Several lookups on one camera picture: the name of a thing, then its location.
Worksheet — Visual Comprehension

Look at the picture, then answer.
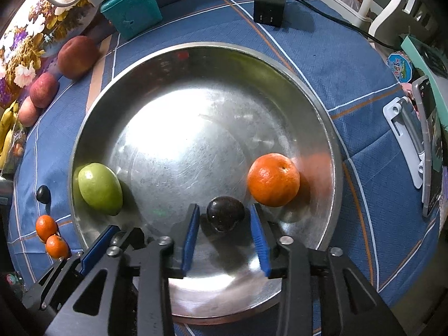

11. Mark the clear glass fruit bowl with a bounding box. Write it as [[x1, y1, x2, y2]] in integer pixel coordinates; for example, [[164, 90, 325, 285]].
[[0, 126, 29, 176]]

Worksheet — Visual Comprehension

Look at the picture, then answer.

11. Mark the blue plaid tablecloth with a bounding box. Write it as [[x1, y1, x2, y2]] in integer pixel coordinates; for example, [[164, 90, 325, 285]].
[[7, 0, 442, 336]]

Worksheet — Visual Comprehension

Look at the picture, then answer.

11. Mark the white phone stand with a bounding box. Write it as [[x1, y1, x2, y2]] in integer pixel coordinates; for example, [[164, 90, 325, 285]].
[[382, 96, 426, 189]]

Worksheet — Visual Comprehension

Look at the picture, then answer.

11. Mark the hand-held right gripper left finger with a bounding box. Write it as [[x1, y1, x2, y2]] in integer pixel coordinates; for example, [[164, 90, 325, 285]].
[[44, 203, 201, 336]]

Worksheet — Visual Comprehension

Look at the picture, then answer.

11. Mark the black power adapter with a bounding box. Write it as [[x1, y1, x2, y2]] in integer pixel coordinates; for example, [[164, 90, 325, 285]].
[[254, 0, 288, 28]]

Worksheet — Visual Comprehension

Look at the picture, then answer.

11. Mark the round steel plate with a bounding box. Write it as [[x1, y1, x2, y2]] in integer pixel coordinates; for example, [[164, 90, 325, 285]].
[[68, 42, 344, 324]]

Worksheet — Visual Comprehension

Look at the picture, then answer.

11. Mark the mint green box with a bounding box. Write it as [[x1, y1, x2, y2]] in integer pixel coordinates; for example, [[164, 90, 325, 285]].
[[400, 34, 448, 127]]

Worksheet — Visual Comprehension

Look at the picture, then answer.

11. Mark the white shelf rack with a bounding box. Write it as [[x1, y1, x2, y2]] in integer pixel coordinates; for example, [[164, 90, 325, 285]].
[[297, 0, 421, 39]]

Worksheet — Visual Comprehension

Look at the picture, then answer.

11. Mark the smartphone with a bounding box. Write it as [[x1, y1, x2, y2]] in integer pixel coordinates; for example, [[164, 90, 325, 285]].
[[411, 75, 445, 218]]

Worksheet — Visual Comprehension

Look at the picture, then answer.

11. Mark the floral painting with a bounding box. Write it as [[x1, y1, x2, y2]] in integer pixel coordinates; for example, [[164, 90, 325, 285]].
[[0, 0, 211, 109]]

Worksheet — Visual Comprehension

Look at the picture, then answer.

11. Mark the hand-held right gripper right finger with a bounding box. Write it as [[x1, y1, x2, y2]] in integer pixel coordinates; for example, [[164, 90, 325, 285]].
[[249, 203, 408, 336]]

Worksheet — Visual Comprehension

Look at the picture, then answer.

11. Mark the yellow banana bunch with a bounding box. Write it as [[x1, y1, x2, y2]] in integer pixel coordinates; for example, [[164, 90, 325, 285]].
[[0, 100, 20, 169]]

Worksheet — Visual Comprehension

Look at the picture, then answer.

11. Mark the black power cable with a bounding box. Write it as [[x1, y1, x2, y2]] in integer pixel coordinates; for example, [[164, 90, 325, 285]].
[[285, 0, 403, 51]]

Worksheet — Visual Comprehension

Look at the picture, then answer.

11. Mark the teal plastic container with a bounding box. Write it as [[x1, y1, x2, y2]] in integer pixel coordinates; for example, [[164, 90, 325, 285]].
[[100, 0, 164, 41]]

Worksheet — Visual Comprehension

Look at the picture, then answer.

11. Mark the orange tangerine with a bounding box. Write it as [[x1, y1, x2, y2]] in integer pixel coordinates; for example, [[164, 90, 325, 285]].
[[35, 214, 58, 243], [45, 234, 70, 260], [247, 153, 301, 208]]

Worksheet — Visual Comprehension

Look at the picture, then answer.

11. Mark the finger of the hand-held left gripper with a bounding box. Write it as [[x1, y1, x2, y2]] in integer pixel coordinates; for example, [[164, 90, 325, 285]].
[[22, 224, 120, 320]]

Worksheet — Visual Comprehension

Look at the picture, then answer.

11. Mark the dark red apple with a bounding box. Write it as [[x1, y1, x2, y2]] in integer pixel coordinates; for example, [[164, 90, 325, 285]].
[[57, 36, 99, 80]]

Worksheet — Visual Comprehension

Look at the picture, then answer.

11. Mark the colourful round tin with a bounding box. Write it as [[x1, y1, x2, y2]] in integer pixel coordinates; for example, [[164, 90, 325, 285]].
[[387, 51, 415, 85]]

